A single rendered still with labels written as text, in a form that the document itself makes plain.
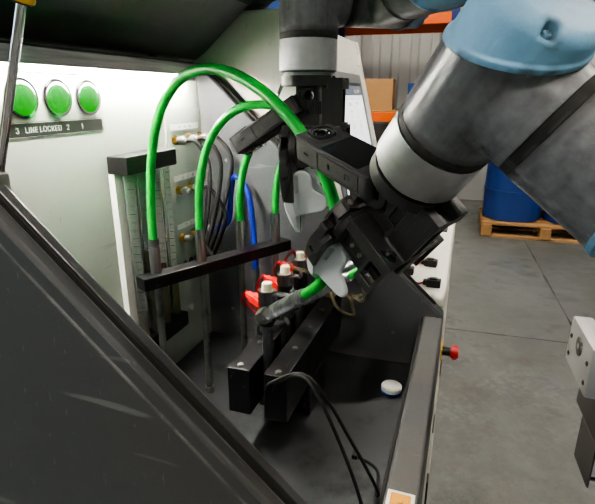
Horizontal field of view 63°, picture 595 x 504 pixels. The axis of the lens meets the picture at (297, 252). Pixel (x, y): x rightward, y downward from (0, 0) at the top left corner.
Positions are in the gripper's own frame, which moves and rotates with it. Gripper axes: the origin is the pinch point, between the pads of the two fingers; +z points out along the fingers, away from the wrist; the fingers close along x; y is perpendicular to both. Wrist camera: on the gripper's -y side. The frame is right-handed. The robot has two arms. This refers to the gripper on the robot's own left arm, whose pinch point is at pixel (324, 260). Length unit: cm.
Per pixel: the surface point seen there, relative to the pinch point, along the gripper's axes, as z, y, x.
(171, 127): 27, -45, 5
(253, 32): 18, -55, 28
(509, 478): 127, 75, 89
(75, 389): 1.2, -0.2, -28.6
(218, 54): 25, -58, 22
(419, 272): 45, 1, 47
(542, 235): 286, 1, 396
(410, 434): 15.4, 22.8, 4.8
